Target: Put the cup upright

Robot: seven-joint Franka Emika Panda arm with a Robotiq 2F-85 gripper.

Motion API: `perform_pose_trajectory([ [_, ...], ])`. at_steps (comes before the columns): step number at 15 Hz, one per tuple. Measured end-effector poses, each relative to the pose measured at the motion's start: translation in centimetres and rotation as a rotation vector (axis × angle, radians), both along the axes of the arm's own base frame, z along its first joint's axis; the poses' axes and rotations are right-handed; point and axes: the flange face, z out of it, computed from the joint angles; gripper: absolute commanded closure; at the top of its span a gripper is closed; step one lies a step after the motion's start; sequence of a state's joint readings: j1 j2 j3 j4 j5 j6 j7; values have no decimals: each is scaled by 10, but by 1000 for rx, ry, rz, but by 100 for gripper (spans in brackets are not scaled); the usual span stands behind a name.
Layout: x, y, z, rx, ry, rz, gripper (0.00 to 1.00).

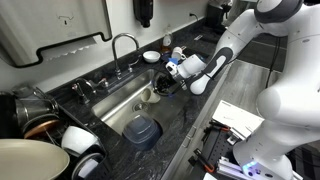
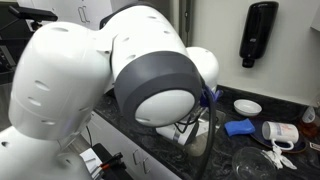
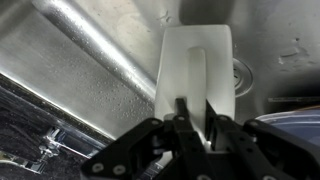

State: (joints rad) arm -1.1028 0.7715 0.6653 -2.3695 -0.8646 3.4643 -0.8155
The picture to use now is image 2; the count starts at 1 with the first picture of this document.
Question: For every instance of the clear soap bottle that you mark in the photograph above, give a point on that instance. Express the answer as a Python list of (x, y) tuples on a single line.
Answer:
[(309, 115)]

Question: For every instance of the crumpled white paper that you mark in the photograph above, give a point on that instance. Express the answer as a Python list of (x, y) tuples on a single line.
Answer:
[(278, 158)]

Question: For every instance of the black soap dispenser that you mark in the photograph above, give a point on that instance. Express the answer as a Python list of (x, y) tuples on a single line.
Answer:
[(258, 30)]

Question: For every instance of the small white bowl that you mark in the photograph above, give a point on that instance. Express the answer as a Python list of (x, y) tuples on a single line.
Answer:
[(247, 107)]

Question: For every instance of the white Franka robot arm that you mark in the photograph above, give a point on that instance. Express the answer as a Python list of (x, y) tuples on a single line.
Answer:
[(66, 83)]

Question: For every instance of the white printed mug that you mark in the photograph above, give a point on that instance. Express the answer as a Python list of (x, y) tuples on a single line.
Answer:
[(281, 131)]

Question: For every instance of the dark blue plate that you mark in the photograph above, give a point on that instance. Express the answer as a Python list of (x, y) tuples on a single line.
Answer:
[(300, 146)]

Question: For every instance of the white wall cabinet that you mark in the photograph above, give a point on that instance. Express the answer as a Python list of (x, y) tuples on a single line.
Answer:
[(66, 8)]

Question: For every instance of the steel paper towel dispenser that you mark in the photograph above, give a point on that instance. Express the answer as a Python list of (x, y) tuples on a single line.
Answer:
[(186, 23)]

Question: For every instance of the black stereo camera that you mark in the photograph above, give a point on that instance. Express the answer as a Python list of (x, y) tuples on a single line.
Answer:
[(33, 14)]

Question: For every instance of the stainless steel sink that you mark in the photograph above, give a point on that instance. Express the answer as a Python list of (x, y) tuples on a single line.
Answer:
[(200, 148)]

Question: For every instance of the blue sponge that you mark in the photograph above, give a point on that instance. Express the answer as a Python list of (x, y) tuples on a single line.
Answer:
[(239, 127)]

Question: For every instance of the white counter cabinet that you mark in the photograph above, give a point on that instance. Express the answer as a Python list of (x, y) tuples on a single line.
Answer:
[(133, 156)]

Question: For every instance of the clear glass bowl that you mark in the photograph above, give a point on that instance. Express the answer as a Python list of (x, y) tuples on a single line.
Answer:
[(250, 165)]

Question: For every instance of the black orange bar clamp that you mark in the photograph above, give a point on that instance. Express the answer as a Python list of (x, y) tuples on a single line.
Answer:
[(111, 160)]

